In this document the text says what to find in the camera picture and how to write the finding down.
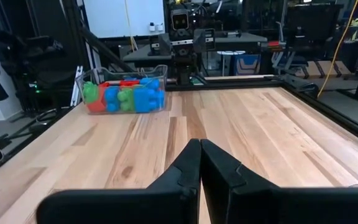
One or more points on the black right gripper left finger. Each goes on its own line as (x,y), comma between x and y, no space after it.
(135,208)

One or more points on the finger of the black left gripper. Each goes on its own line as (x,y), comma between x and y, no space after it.
(162,45)
(205,40)

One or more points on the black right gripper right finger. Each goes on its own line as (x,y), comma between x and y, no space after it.
(259,205)

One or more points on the large red two-stud block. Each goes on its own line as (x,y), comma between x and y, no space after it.
(99,104)
(129,83)

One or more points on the large blue two-stud block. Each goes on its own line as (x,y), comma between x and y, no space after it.
(148,96)

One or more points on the large green two-stud block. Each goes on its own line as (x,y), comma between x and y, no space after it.
(90,92)

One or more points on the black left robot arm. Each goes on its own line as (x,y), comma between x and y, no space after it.
(183,68)

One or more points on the small white bottle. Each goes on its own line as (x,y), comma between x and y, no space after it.
(159,27)
(152,27)

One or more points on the dark grey desk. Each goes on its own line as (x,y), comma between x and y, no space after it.
(244,39)

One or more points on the blue patterned box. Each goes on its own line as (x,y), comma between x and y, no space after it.
(246,64)

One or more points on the white board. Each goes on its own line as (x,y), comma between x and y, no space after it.
(110,17)

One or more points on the clear plastic bin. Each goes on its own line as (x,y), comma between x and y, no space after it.
(110,74)

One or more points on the red box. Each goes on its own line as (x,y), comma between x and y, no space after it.
(277,45)

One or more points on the large blue four-stud block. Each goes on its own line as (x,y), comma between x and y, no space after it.
(112,98)

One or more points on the grey office chair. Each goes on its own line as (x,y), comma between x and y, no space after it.
(286,62)

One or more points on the computer monitor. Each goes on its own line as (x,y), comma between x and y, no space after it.
(312,25)

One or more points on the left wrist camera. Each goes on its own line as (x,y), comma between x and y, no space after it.
(179,20)

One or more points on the black aluminium table frame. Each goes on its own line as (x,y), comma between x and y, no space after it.
(244,83)

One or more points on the silver frame bracket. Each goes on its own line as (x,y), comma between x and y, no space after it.
(76,87)

